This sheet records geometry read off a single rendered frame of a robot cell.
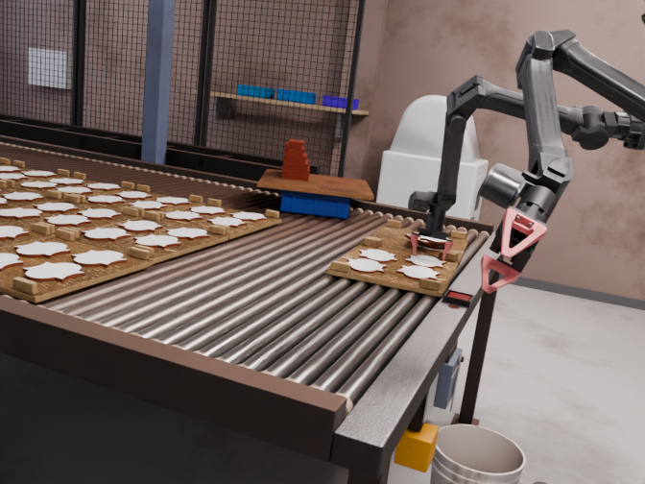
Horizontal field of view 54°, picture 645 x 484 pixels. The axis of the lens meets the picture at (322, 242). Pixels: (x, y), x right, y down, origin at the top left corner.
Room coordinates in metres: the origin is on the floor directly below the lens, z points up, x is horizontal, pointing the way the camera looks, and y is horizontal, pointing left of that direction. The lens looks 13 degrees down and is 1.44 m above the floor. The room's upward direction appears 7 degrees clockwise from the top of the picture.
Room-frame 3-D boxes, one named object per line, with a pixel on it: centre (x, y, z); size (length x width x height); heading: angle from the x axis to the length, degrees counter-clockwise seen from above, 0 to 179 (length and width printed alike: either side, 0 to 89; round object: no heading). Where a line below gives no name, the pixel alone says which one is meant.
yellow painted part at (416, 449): (1.36, -0.28, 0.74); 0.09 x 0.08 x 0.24; 160
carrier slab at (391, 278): (1.96, -0.25, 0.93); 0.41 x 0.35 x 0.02; 163
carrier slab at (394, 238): (2.35, -0.36, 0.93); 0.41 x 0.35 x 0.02; 165
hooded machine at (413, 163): (5.15, -0.84, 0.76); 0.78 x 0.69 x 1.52; 73
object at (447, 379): (1.53, -0.34, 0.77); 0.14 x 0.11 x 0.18; 160
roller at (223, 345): (2.01, -0.11, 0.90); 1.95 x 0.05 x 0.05; 160
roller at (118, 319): (2.10, 0.13, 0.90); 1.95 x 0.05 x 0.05; 160
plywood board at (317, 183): (2.91, 0.06, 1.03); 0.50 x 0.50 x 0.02; 2
